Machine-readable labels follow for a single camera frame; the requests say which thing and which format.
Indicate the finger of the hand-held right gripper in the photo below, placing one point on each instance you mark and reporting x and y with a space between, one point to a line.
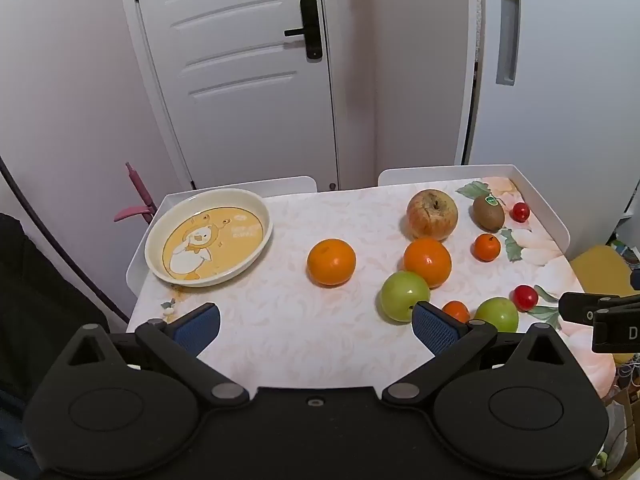
636 280
580 307

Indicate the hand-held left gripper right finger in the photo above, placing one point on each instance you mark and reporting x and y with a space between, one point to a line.
432 329

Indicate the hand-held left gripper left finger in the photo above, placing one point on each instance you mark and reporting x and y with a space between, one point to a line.
200 329

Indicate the small tangerine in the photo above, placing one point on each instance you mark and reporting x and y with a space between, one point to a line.
487 246
456 311

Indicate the green apple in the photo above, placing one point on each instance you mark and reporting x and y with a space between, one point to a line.
496 314
402 294

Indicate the red cherry tomato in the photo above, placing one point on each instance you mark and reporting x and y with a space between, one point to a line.
520 211
525 297

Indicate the large orange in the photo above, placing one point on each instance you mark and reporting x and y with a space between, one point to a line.
331 262
427 262

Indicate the cream plate with duck print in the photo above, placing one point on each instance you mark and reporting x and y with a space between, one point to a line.
215 240

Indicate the red yellow apple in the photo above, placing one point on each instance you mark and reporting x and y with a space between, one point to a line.
431 214

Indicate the brown kiwi with green sticker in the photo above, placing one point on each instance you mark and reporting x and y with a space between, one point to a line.
489 214

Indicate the yellow stool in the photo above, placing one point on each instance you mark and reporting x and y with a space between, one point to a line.
600 272

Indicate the pink plastic hanger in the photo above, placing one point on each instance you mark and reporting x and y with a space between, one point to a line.
136 207

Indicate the dark cloth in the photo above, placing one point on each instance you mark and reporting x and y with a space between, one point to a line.
35 310

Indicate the white wardrobe door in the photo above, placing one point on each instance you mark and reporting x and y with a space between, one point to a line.
565 85

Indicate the white panelled door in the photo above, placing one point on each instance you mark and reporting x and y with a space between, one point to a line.
235 75

